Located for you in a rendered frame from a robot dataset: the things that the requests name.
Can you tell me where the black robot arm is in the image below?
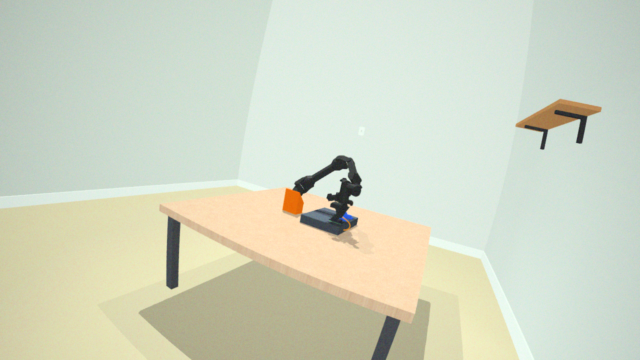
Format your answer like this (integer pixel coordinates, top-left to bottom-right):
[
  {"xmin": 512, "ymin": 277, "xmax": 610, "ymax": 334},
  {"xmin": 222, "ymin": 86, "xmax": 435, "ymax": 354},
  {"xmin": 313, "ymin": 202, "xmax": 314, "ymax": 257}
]
[{"xmin": 292, "ymin": 155, "xmax": 362, "ymax": 202}]

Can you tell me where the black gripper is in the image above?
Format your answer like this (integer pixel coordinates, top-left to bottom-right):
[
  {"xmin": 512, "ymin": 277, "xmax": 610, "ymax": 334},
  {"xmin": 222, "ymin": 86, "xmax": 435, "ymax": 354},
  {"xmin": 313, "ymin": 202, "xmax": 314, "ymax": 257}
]
[{"xmin": 330, "ymin": 191, "xmax": 354, "ymax": 220}]

